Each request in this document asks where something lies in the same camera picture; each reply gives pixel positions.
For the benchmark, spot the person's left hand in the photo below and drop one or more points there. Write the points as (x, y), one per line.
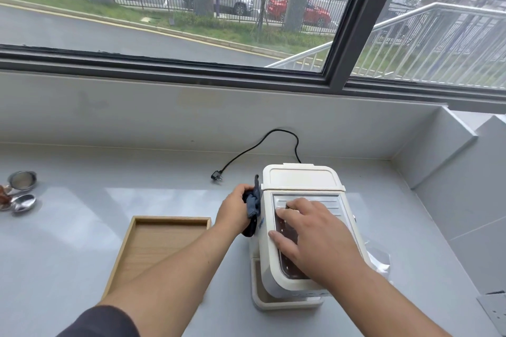
(231, 212)

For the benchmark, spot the person's right hand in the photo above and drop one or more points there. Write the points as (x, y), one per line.
(324, 242)

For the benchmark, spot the person's right thumb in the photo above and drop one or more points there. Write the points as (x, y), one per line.
(282, 246)

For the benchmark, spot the person's left thumb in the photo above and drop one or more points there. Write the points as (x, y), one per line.
(244, 189)

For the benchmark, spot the blue cleaning cloth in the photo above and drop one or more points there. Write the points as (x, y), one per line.
(253, 206)

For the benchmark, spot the white kitchen appliance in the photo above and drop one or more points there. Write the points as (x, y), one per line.
(300, 178)

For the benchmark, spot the person's right forearm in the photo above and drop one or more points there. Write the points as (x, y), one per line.
(379, 305)

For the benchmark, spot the person's left forearm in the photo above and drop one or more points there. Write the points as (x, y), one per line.
(166, 277)

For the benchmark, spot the clear plastic bag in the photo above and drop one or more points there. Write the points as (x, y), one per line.
(379, 259)

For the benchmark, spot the wooden tray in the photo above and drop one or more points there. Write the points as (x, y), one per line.
(158, 246)

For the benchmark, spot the red car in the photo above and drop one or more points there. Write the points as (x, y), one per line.
(312, 13)

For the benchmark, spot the metal spoon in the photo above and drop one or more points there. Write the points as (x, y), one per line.
(23, 203)

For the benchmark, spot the brown small object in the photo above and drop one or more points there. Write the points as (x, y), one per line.
(4, 192)

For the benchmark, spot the white stair railing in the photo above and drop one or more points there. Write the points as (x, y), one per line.
(435, 24)

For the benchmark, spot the dark window frame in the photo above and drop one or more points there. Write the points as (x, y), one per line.
(158, 64)

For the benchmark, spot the grey wall socket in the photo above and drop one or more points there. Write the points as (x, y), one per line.
(494, 311)

